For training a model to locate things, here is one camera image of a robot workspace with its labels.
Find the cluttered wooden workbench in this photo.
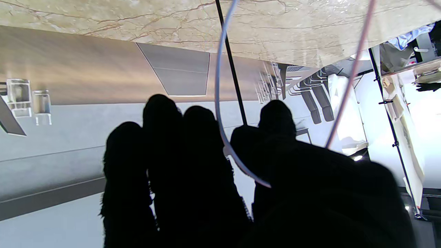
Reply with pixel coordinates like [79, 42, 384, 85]
[379, 21, 441, 93]

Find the black T-shaped earphone rack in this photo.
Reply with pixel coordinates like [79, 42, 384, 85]
[215, 0, 248, 126]

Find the black backdrop frame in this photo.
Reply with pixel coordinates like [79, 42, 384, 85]
[368, 46, 419, 216]

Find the white wired earphone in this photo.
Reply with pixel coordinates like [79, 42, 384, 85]
[214, 0, 378, 189]

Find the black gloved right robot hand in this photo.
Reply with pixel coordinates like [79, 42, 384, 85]
[100, 94, 417, 248]

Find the printed conference room backdrop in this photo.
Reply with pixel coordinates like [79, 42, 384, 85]
[0, 24, 424, 248]

